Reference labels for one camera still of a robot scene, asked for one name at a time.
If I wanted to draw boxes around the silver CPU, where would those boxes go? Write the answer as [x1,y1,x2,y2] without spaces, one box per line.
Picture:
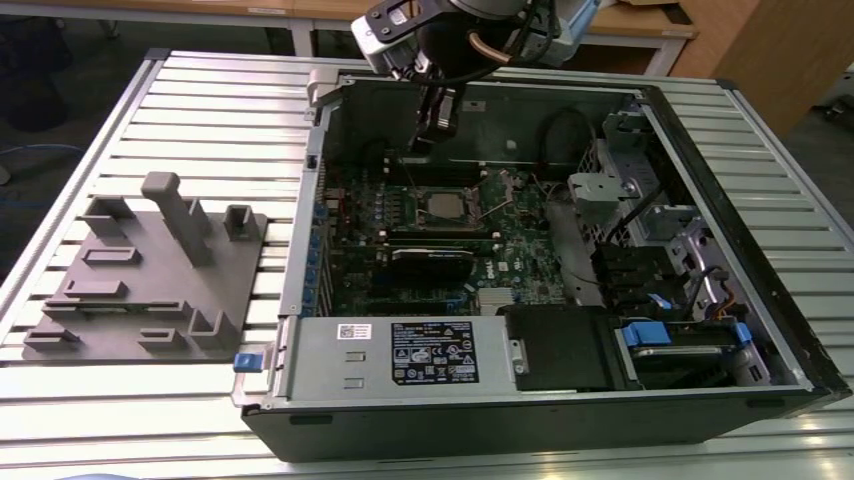
[425,193,469,221]

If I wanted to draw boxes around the CPU socket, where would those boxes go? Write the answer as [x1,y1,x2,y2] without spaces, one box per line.
[409,184,485,229]

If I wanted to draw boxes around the silver metal drive cage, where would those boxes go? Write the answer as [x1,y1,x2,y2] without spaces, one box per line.
[544,109,739,321]

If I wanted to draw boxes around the green motherboard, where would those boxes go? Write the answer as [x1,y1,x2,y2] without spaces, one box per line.
[317,158,583,319]

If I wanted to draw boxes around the black graphics card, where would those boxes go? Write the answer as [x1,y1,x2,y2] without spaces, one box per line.
[388,246,477,290]

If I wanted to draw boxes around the silver chipset heatsink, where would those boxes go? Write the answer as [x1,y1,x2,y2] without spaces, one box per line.
[475,286,520,307]

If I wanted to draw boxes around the wooden cabinet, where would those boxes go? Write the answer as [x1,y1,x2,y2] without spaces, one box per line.
[665,0,854,139]

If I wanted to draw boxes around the grey chair base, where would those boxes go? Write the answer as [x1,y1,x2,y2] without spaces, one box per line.
[809,67,854,124]

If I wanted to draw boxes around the black plastic shroud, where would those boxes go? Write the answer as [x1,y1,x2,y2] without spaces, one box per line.
[497,303,632,394]

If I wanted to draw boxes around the blue disk carrier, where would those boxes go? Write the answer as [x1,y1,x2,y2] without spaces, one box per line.
[613,319,756,390]

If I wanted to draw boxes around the black office chair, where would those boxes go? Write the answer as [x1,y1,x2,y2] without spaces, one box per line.
[0,14,76,134]

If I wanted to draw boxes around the grey power supply unit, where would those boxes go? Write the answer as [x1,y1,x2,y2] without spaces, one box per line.
[269,314,529,402]

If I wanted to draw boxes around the grey parts rack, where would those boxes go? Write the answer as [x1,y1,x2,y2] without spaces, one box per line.
[20,171,270,362]

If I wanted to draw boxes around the black PC case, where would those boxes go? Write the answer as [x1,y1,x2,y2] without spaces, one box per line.
[229,73,854,464]

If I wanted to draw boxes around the brown sleeved cable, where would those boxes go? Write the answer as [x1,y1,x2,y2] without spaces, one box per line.
[465,29,516,70]

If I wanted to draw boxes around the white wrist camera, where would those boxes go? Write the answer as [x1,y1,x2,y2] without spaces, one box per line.
[350,0,419,71]

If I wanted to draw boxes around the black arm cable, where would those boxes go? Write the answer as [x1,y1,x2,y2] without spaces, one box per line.
[516,0,559,51]

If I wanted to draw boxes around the grey case handle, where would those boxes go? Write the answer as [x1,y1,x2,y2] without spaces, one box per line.
[304,67,344,110]

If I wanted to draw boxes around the black looped cable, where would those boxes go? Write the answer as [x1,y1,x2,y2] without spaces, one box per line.
[535,105,600,172]

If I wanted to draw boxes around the wooden desk white frame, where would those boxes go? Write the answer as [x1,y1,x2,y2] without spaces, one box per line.
[292,0,699,76]
[0,0,314,59]

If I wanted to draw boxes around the black drive cable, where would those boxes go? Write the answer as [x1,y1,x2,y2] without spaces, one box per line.
[599,182,668,246]

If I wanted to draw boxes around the black power cable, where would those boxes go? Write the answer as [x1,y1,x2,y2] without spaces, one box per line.
[685,263,732,324]

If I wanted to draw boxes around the blue floor cable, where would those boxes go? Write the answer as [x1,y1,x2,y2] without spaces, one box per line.
[0,142,88,162]

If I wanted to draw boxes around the coloured power wires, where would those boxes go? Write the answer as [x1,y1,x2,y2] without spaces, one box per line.
[709,293,743,322]

